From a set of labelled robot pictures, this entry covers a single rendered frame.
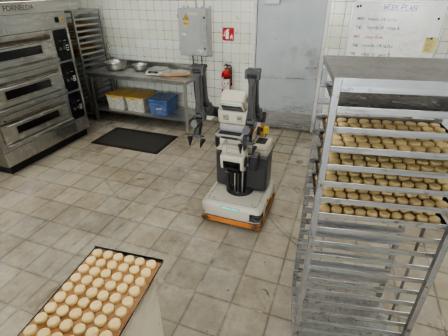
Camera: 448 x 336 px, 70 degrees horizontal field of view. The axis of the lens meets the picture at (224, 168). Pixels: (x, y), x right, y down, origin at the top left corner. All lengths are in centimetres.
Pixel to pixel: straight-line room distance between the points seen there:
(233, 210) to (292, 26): 313
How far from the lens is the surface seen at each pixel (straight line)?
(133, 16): 630
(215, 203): 321
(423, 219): 184
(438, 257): 192
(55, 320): 164
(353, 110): 145
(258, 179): 328
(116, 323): 153
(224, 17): 553
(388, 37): 523
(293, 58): 536
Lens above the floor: 212
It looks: 29 degrees down
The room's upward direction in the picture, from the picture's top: straight up
